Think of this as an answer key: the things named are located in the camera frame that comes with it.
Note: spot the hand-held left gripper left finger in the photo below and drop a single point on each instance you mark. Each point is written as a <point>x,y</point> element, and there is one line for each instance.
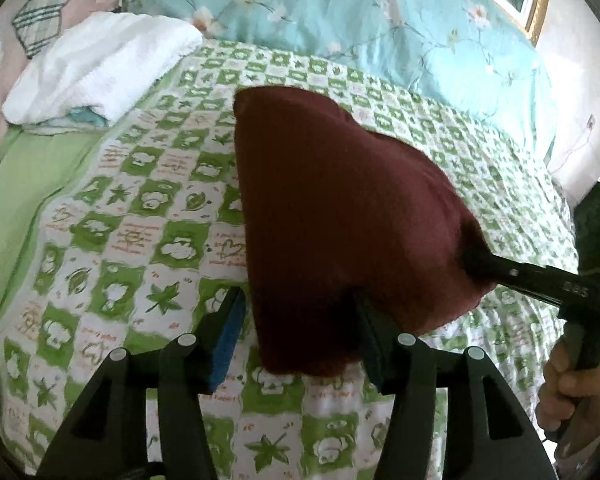
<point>230,342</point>

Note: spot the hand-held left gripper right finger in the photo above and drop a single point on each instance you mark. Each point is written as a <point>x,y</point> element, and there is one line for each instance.
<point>372,347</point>

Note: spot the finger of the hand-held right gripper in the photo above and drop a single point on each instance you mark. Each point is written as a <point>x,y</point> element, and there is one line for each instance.
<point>530,278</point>

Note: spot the maroon sweater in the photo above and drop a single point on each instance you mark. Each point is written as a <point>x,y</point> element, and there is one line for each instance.
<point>330,210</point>

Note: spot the person's right hand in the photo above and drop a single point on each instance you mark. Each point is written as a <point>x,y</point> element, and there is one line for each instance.
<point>565,395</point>

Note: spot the green checkered bedsheet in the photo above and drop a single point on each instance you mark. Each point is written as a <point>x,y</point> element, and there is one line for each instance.
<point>130,240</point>

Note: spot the gold framed picture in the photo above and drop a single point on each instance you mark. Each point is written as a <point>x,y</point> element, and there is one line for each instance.
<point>537,15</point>

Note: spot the teal folded cloth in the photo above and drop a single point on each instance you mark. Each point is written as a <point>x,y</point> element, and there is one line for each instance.
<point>85,116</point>

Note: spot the white folded towel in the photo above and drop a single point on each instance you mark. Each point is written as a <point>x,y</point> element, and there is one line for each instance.
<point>90,65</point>

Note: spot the light blue floral pillow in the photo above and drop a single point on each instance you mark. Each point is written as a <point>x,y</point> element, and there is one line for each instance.
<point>330,10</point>

